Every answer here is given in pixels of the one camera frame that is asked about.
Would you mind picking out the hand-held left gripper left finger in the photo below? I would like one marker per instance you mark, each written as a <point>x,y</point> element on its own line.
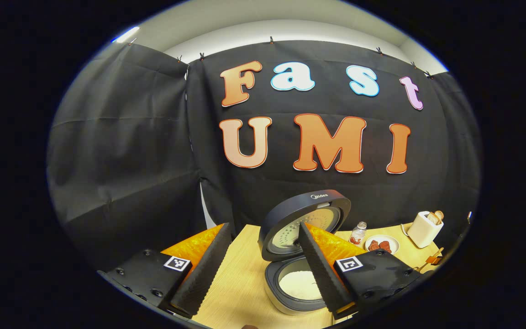
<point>201,278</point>

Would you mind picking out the white round plate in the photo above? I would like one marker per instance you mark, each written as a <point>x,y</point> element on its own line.
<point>393,242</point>

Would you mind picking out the white toaster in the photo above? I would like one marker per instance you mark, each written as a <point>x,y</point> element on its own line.
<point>420,233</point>

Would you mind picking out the wooden spoon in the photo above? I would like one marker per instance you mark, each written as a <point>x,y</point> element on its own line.
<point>434,257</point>

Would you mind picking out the red meat piece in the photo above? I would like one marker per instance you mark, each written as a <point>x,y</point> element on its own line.
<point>385,246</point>
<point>374,246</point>

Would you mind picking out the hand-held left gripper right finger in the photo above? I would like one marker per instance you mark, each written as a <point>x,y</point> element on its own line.
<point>320,269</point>

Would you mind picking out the black backdrop cloth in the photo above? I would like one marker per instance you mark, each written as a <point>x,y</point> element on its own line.
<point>130,137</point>

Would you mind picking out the ceiling light panel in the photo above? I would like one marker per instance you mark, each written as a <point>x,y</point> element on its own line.
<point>126,34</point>

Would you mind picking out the dark grey rice cooker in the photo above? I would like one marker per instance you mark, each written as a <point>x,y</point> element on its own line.
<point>286,214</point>

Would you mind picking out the toast slice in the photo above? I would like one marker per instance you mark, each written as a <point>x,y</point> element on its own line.
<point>433,218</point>
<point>439,215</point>

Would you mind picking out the clear plastic drink bottle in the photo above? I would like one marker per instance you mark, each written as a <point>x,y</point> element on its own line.
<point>357,234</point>

